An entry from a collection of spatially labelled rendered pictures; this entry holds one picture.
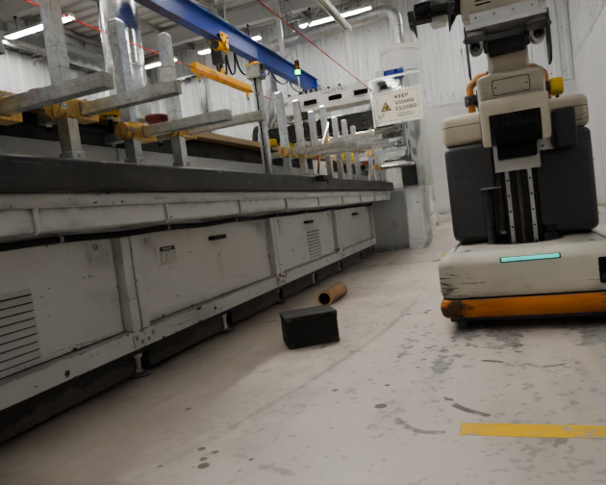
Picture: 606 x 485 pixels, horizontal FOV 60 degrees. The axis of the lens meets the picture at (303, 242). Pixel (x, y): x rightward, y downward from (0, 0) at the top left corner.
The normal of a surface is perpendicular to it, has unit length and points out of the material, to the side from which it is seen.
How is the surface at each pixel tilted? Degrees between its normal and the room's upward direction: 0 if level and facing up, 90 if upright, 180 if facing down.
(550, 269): 90
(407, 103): 90
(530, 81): 98
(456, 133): 90
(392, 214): 90
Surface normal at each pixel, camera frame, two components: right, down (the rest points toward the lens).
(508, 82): -0.33, 0.23
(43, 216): 0.93, -0.10
